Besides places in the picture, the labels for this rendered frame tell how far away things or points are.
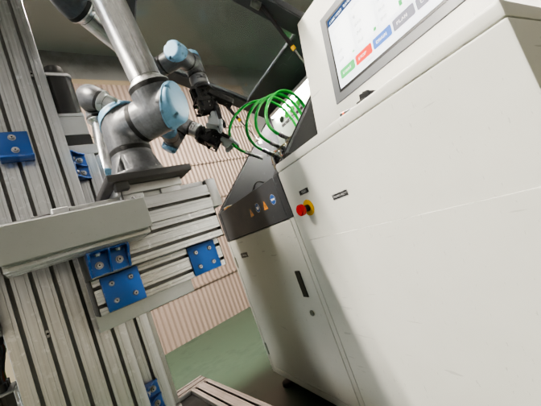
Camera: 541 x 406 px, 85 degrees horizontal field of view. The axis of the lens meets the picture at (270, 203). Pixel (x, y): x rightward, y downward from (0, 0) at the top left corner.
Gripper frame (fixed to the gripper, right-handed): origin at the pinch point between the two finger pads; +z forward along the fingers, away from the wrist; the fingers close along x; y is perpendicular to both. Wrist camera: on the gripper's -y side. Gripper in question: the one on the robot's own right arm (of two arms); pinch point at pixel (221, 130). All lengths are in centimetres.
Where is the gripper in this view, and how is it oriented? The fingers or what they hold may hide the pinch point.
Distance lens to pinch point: 128.2
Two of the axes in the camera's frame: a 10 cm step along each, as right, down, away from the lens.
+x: 4.5, -2.4, -8.6
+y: -8.2, 2.6, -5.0
